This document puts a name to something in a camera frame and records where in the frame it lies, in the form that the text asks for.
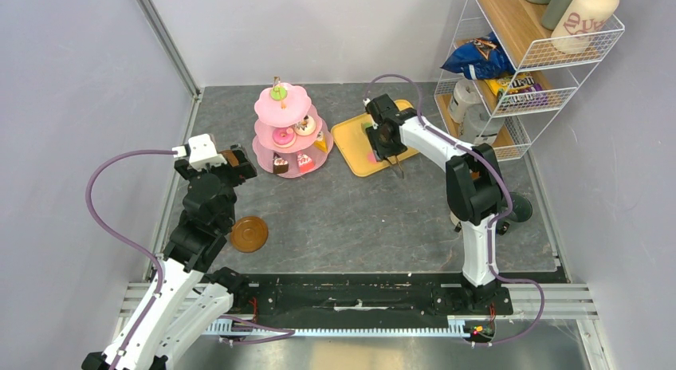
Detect brown saucer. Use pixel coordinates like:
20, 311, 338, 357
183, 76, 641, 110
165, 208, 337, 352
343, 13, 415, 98
221, 150, 239, 167
230, 216, 269, 253

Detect chocolate cake slice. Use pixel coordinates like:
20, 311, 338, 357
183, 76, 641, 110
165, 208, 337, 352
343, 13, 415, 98
272, 152, 289, 175

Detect pink frosted donut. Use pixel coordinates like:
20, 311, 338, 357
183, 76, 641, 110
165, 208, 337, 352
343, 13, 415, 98
272, 127, 297, 148

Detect red strawberry cake slice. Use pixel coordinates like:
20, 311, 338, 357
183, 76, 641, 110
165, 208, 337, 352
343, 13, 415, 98
297, 152, 315, 175

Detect yellow cake slice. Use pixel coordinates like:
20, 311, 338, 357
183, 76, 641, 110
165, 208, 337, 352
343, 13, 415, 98
313, 132, 328, 154

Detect white chocolate-drizzle donut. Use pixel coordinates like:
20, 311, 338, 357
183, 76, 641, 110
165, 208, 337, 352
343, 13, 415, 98
293, 115, 316, 136

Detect metal serving tongs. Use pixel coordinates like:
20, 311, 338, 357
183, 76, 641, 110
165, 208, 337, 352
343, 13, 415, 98
387, 155, 406, 179

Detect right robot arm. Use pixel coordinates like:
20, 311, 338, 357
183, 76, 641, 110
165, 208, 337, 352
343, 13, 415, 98
364, 94, 509, 313

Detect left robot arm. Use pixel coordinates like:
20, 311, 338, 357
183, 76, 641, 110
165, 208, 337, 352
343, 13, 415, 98
81, 140, 257, 369

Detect yellow serving tray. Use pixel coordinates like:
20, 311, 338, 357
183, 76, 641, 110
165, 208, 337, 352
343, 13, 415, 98
330, 112, 391, 178

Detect pink three-tier cake stand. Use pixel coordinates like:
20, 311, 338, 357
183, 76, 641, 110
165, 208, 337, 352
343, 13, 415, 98
252, 77, 334, 179

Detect white jar upper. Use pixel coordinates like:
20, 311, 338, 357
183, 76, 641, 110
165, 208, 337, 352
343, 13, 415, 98
448, 79, 482, 124

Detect grey jar lower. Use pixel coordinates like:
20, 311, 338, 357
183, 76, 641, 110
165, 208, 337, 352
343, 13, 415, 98
459, 104, 505, 145

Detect yellow candy bag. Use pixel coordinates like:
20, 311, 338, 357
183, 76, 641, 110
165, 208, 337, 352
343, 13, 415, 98
485, 73, 545, 105

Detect blue snack bag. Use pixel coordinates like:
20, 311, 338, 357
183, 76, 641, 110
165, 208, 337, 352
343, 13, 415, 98
441, 32, 516, 81

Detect dark green cup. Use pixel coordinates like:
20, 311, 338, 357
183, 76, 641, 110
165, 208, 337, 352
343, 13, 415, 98
502, 192, 533, 233

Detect grey-green bottle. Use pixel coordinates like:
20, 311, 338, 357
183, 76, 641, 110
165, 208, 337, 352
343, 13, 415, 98
540, 0, 572, 30

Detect cream labelled bottle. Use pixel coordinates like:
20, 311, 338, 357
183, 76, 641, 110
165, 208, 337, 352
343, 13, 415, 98
551, 0, 619, 54

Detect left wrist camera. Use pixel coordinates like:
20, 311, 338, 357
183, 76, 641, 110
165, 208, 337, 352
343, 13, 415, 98
171, 134, 228, 171

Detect white wire shelf rack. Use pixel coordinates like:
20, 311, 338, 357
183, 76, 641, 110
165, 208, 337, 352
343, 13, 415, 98
434, 0, 626, 167

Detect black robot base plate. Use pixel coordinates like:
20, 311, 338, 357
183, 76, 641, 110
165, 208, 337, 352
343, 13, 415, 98
229, 273, 514, 329

